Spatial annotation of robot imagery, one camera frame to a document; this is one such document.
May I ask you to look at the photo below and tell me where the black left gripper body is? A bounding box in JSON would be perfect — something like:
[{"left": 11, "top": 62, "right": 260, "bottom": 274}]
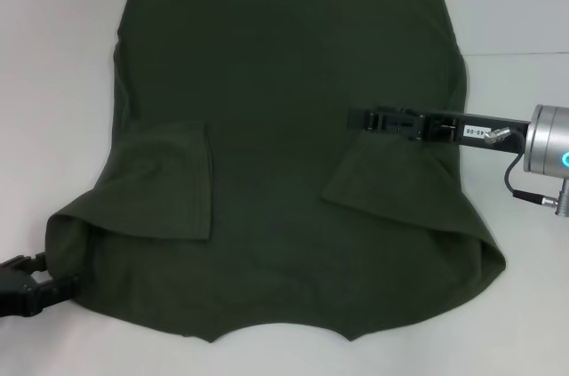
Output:
[{"left": 0, "top": 255, "right": 45, "bottom": 319}]

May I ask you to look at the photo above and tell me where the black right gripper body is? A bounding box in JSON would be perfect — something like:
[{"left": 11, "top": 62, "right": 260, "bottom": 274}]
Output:
[{"left": 416, "top": 109, "right": 533, "bottom": 156}]

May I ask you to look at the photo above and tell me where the dark green shirt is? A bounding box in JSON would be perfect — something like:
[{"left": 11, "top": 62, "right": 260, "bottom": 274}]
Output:
[{"left": 44, "top": 0, "right": 508, "bottom": 344}]

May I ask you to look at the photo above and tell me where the right arm gripper cable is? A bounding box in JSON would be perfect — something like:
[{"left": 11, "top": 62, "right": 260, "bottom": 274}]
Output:
[{"left": 484, "top": 128, "right": 569, "bottom": 220}]

